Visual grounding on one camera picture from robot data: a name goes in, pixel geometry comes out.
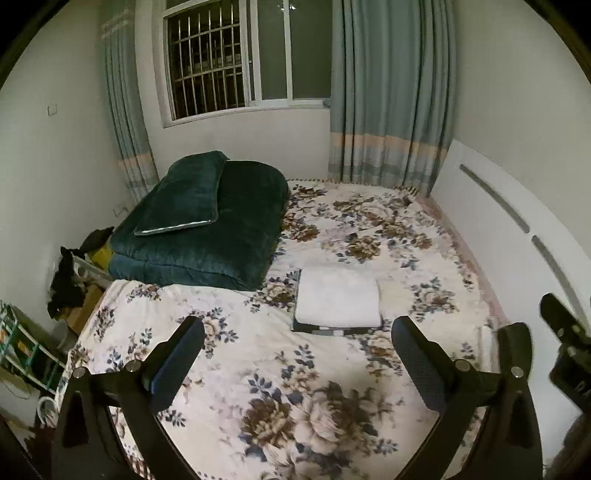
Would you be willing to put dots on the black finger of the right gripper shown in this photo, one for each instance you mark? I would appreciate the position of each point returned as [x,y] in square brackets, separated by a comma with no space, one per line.
[560,320]

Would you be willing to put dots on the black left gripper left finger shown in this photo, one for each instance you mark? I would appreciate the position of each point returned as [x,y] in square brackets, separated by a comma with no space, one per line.
[86,444]

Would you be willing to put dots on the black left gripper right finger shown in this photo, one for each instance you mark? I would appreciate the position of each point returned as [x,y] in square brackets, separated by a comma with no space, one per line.
[508,444]

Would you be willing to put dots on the black grey striped clothes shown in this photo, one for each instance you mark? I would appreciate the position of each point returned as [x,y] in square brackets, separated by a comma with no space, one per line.
[332,328]

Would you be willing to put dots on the white knitted garment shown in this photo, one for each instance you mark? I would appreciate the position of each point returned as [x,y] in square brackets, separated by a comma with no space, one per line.
[337,295]

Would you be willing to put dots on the black clothes pile beside bed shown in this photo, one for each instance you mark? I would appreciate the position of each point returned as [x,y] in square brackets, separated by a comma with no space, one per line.
[78,270]

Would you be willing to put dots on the white bed headboard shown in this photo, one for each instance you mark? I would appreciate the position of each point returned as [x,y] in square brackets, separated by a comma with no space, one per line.
[521,246]

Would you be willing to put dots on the cardboard box beside bed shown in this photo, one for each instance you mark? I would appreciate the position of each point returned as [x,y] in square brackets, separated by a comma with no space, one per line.
[79,316]

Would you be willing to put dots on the green metal shelf rack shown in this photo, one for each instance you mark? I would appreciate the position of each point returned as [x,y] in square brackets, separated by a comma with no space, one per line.
[28,356]

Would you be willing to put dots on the floral bed blanket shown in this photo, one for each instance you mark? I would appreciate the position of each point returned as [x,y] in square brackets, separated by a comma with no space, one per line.
[264,402]

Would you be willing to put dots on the dark green folded quilt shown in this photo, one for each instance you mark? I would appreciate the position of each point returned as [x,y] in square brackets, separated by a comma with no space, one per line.
[234,252]

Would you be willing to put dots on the dark green pillow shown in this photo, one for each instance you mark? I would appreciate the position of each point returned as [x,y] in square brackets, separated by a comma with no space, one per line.
[186,197]

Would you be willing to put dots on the right blue curtain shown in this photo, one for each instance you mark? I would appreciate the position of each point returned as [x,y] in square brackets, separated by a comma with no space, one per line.
[394,66]

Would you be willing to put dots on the blue curtain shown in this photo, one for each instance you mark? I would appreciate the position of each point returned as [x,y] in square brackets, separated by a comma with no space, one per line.
[394,66]
[119,73]

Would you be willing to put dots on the barred window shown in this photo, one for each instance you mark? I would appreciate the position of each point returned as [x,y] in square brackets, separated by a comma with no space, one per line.
[214,57]

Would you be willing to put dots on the left blue curtain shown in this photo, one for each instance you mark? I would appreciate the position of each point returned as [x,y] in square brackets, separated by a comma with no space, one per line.
[119,73]

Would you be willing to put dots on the wall power socket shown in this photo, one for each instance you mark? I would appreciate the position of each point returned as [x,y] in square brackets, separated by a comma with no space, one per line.
[120,209]

